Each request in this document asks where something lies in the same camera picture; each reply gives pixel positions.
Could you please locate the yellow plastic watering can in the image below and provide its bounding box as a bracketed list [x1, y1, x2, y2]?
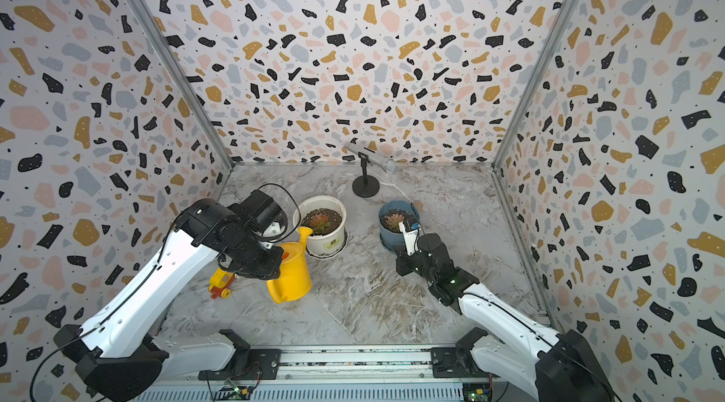
[267, 226, 313, 304]

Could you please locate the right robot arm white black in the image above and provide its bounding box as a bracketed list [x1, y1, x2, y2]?
[396, 229, 619, 401]

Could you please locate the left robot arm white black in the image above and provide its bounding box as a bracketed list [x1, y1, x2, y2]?
[54, 190, 288, 401]

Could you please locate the pink succulent in blue pot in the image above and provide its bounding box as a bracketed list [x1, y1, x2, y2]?
[383, 211, 406, 233]

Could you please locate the red green succulent in white pot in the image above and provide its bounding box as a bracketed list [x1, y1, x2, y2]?
[310, 213, 330, 235]

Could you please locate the blue saucer under blue pot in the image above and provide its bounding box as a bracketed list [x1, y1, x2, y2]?
[379, 234, 406, 255]

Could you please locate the yellow red toy car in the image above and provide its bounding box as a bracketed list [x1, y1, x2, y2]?
[208, 269, 235, 299]

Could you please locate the blue plant pot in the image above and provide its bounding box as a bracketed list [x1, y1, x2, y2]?
[379, 200, 420, 236]

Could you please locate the white plant pot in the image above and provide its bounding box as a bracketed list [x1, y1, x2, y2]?
[294, 196, 347, 260]

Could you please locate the white saucer under white pot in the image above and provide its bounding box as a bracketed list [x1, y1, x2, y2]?
[306, 229, 349, 260]

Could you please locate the microphone on black stand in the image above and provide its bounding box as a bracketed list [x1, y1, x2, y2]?
[344, 142, 398, 198]

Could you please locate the right green circuit board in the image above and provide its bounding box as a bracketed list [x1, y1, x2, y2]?
[462, 383, 493, 402]

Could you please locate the green circuit board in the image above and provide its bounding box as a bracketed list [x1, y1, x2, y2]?
[217, 383, 256, 401]
[462, 383, 493, 402]

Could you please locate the left green circuit board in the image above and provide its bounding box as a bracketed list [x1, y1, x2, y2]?
[217, 383, 256, 401]

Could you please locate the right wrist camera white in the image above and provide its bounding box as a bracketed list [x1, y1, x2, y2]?
[398, 220, 421, 256]

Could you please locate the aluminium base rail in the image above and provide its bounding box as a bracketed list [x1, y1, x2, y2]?
[110, 342, 596, 402]

